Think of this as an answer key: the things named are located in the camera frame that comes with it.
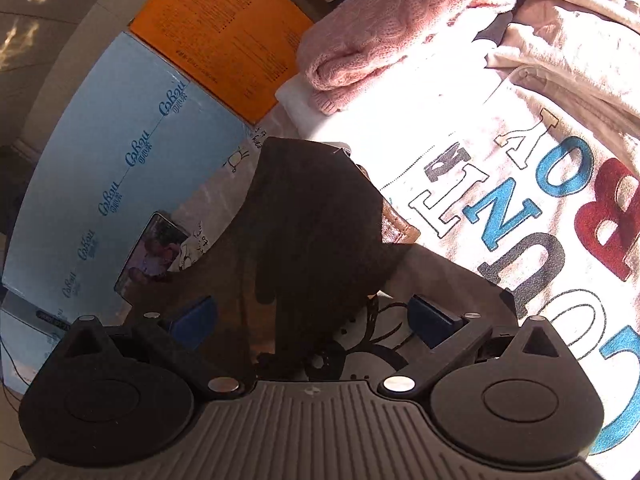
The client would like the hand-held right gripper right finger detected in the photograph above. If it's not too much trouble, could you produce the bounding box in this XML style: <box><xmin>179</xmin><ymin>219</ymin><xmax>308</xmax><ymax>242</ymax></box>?
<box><xmin>378</xmin><ymin>294</ymin><xmax>569</xmax><ymax>397</ymax></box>

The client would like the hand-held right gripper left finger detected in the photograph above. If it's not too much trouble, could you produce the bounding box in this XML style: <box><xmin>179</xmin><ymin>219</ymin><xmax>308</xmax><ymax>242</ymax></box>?
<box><xmin>61</xmin><ymin>296</ymin><xmax>248</xmax><ymax>399</ymax></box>

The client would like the brown knitted cloth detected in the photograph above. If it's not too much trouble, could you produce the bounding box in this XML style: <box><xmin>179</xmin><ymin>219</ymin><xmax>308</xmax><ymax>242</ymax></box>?
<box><xmin>350</xmin><ymin>160</ymin><xmax>422</xmax><ymax>247</ymax></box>

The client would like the white letter-print sweatshirt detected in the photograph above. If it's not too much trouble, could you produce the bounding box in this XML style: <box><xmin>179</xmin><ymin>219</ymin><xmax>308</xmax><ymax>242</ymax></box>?
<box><xmin>300</xmin><ymin>0</ymin><xmax>640</xmax><ymax>467</ymax></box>

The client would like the pale grey box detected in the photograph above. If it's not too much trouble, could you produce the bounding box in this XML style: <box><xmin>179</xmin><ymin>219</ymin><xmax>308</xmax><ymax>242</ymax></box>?
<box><xmin>0</xmin><ymin>292</ymin><xmax>76</xmax><ymax>397</ymax></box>

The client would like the light blue cardboard box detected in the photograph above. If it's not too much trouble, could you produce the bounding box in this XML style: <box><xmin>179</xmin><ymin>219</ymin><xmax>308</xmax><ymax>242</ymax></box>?
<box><xmin>0</xmin><ymin>30</ymin><xmax>262</xmax><ymax>312</ymax></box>

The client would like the white folded cloth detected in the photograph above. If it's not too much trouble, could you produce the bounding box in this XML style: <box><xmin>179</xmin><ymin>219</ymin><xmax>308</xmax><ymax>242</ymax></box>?
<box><xmin>275</xmin><ymin>74</ymin><xmax>331</xmax><ymax>137</ymax></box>

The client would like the orange cardboard box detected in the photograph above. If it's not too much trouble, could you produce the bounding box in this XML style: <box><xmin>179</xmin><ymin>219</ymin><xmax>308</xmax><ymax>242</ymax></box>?
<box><xmin>129</xmin><ymin>0</ymin><xmax>316</xmax><ymax>125</ymax></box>

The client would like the dark cloth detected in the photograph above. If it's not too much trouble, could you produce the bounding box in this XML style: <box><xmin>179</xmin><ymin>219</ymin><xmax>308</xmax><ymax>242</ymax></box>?
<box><xmin>472</xmin><ymin>10</ymin><xmax>516</xmax><ymax>56</ymax></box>

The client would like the pink knitted sweater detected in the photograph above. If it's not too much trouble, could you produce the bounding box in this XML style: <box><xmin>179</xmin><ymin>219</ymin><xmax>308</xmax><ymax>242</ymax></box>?
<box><xmin>298</xmin><ymin>0</ymin><xmax>519</xmax><ymax>117</ymax></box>

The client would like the thin black cable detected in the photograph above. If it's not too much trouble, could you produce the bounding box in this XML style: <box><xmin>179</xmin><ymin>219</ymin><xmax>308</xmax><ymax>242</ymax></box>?
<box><xmin>0</xmin><ymin>337</ymin><xmax>23</xmax><ymax>411</ymax></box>

